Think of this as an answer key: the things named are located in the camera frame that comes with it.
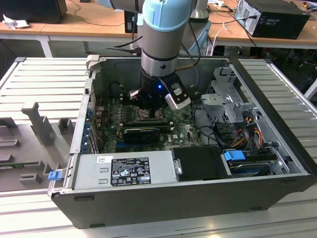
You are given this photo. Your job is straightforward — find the metal socket cover frame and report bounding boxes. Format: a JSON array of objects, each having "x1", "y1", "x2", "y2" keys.
[{"x1": 135, "y1": 107, "x2": 168, "y2": 121}]

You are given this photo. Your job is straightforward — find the CPU socket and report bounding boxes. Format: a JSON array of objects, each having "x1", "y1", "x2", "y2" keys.
[{"x1": 133, "y1": 106, "x2": 168, "y2": 121}]

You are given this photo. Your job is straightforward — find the black graphics card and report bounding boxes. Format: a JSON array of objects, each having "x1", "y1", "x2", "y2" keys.
[{"x1": 123, "y1": 127, "x2": 161, "y2": 144}]

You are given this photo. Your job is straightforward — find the green motherboard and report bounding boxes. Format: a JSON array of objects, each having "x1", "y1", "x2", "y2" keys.
[{"x1": 93, "y1": 98, "x2": 206, "y2": 152}]

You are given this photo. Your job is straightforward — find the grey plastic case latch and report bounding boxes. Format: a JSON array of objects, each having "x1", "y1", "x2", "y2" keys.
[{"x1": 85, "y1": 54, "x2": 101, "y2": 75}]

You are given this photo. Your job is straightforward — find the silver metal drive cage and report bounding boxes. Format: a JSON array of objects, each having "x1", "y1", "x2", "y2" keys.
[{"x1": 200, "y1": 66, "x2": 264, "y2": 129}]

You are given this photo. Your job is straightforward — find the black computer tower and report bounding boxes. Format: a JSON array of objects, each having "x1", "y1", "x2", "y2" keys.
[{"x1": 123, "y1": 9, "x2": 144, "y2": 34}]

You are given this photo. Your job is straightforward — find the pale blue teach pendant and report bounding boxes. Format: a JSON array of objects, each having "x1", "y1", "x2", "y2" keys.
[{"x1": 189, "y1": 21, "x2": 214, "y2": 57}]

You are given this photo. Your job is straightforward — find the wooden desk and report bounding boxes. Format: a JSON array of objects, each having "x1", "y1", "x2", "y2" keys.
[
  {"x1": 0, "y1": 0, "x2": 143, "y2": 59},
  {"x1": 208, "y1": 0, "x2": 317, "y2": 50}
]

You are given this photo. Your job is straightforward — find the grey power supply unit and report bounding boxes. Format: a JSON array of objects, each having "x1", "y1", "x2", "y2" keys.
[{"x1": 71, "y1": 150, "x2": 183, "y2": 190}]

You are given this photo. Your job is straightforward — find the hard disk blue carrier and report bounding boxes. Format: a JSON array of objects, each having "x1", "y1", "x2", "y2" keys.
[{"x1": 222, "y1": 150, "x2": 277, "y2": 179}]

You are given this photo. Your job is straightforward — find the black grey PC case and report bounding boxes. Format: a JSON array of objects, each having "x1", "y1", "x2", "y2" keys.
[{"x1": 47, "y1": 55, "x2": 313, "y2": 230}]

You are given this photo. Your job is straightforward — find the grey parts rack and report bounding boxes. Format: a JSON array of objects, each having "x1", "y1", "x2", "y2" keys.
[{"x1": 0, "y1": 101, "x2": 77, "y2": 193}]

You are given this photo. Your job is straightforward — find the black box device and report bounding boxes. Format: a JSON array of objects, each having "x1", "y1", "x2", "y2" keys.
[{"x1": 0, "y1": 0, "x2": 68, "y2": 25}]

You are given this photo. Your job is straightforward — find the black desktop computer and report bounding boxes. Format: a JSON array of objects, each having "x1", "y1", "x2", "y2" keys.
[{"x1": 235, "y1": 0, "x2": 312, "y2": 40}]

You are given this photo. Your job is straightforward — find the green RAM stick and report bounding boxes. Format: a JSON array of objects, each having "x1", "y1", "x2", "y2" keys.
[{"x1": 0, "y1": 162, "x2": 40, "y2": 171}]

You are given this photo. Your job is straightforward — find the crumpled white paper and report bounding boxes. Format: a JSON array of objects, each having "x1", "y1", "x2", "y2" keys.
[{"x1": 1, "y1": 13, "x2": 30, "y2": 30}]

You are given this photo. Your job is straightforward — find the black camera bracket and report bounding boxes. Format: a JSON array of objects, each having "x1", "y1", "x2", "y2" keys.
[{"x1": 158, "y1": 73, "x2": 189, "y2": 103}]

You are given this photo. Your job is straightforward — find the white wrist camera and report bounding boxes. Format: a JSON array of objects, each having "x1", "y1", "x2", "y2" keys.
[{"x1": 164, "y1": 83, "x2": 192, "y2": 110}]

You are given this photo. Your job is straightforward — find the copper coloured gripper cable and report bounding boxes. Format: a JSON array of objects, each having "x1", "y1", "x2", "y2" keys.
[{"x1": 176, "y1": 63, "x2": 197, "y2": 71}]

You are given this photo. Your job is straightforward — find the black cable metal connector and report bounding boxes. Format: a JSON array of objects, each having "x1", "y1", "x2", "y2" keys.
[{"x1": 105, "y1": 37, "x2": 144, "y2": 55}]

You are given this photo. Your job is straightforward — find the black power cable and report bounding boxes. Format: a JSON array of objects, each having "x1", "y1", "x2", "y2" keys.
[{"x1": 192, "y1": 99, "x2": 223, "y2": 149}]

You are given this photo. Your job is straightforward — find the thin red wire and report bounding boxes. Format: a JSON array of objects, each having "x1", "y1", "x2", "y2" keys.
[{"x1": 90, "y1": 91, "x2": 106, "y2": 111}]

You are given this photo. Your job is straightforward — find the black camera cable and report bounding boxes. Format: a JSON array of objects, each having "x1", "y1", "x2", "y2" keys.
[{"x1": 180, "y1": 19, "x2": 203, "y2": 95}]

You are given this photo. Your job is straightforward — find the white cable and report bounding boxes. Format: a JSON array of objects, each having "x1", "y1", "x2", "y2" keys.
[{"x1": 205, "y1": 21, "x2": 230, "y2": 56}]

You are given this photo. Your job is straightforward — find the yellow orange wire bundle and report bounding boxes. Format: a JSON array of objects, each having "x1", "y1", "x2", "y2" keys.
[{"x1": 231, "y1": 122, "x2": 264, "y2": 149}]

